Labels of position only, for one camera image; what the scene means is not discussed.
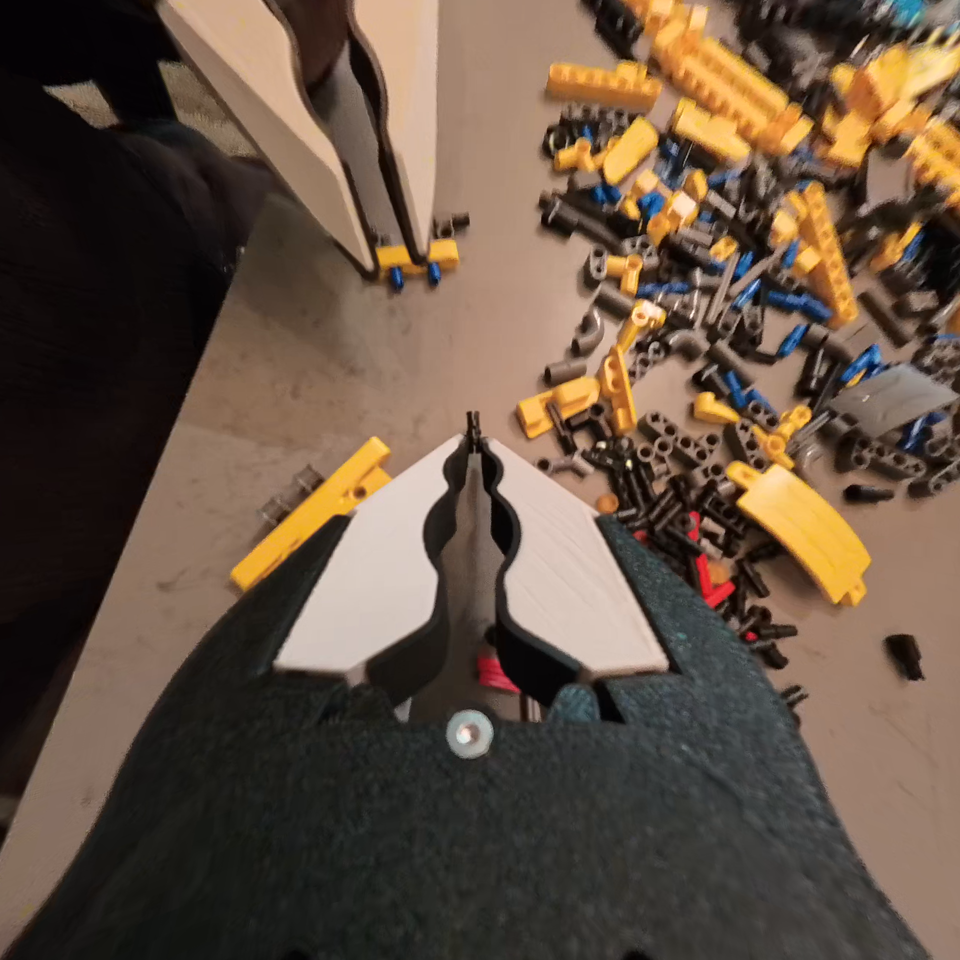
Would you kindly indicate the grey curved panel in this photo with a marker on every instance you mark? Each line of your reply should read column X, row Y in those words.
column 892, row 397

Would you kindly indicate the black friction pin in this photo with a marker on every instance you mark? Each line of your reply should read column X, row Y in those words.
column 472, row 431

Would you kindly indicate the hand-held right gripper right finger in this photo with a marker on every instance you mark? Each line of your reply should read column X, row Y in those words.
column 577, row 592

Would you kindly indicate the pile of toy building parts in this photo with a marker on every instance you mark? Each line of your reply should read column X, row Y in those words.
column 825, row 247

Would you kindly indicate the yellow frame assembly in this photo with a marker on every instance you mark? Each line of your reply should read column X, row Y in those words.
column 315, row 510

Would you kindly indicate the yellow beam with blue pins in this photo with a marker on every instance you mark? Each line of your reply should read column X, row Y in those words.
column 442, row 253

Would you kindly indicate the yellow curved panel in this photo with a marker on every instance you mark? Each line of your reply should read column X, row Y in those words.
column 810, row 529

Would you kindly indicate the person's dark knit clothing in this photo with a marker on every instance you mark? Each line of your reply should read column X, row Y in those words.
column 90, row 337

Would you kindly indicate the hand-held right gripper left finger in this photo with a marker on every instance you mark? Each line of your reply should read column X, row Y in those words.
column 367, row 585

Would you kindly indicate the short black connector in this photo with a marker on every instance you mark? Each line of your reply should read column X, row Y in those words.
column 904, row 655

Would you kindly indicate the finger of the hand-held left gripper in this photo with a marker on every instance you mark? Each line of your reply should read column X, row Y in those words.
column 412, row 112
column 262, row 90

